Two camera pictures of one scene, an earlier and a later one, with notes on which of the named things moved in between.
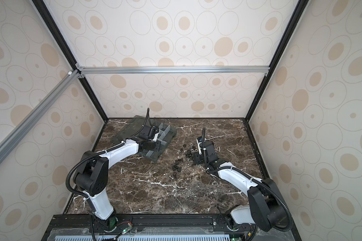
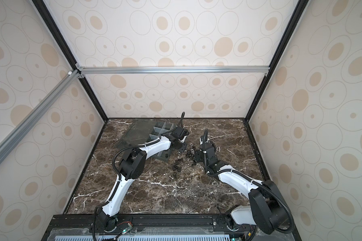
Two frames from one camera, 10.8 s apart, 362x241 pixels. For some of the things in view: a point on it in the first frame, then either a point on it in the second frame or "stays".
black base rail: [164, 227] stays
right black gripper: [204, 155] stays
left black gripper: [158, 146] -> [183, 149]
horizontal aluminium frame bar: [171, 70] stays
